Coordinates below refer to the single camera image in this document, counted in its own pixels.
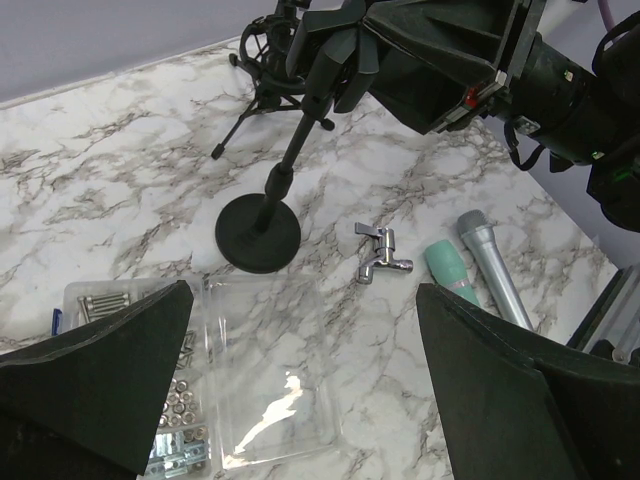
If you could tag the black round-base microphone stand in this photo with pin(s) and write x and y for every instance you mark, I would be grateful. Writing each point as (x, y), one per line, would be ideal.
(338, 61)

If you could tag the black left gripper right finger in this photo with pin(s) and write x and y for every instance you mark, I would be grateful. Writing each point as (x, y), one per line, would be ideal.
(516, 405)

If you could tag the chrome water tap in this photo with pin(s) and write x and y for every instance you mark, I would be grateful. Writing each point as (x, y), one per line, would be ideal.
(383, 253)

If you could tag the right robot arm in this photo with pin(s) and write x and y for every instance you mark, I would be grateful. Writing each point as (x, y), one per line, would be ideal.
(577, 116)

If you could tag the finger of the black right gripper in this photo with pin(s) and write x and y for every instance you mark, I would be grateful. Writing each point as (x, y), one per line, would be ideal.
(420, 99)
(462, 40)

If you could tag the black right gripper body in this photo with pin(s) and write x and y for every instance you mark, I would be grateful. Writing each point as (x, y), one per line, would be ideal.
(497, 96)

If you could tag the black tripod microphone stand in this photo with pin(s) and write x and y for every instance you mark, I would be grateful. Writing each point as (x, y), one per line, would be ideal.
(263, 49)

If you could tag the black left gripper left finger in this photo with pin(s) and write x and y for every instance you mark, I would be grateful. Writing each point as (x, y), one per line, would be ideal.
(86, 404)

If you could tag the silver grey microphone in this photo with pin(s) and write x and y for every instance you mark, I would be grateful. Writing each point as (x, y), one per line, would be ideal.
(478, 236)

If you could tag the mint green microphone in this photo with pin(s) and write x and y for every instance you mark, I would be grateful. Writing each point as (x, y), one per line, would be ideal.
(448, 270)

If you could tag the clear plastic screw box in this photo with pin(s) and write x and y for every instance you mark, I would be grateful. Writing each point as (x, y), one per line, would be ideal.
(251, 385)

